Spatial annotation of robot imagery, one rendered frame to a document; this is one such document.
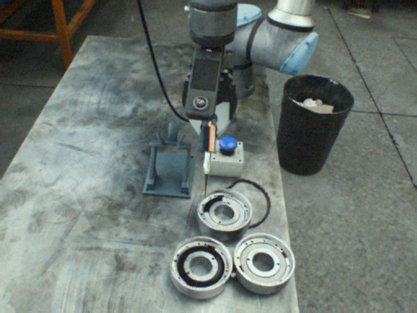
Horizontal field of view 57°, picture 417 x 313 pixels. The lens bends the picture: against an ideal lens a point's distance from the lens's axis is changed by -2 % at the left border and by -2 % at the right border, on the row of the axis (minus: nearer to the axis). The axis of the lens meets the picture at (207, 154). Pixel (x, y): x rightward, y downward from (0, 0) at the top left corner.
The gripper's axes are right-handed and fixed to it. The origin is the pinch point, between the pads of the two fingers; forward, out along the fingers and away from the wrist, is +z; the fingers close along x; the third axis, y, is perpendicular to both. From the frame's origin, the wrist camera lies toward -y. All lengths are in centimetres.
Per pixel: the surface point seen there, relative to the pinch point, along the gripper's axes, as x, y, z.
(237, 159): -5.7, 5.0, 11.1
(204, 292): -2.8, -26.1, 10.6
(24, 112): 122, 110, 94
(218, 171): -1.9, 3.5, 13.9
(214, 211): -2.3, -8.3, 12.7
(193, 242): 0.5, -16.7, 11.4
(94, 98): 34.3, 26.5, 14.5
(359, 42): -97, 261, 111
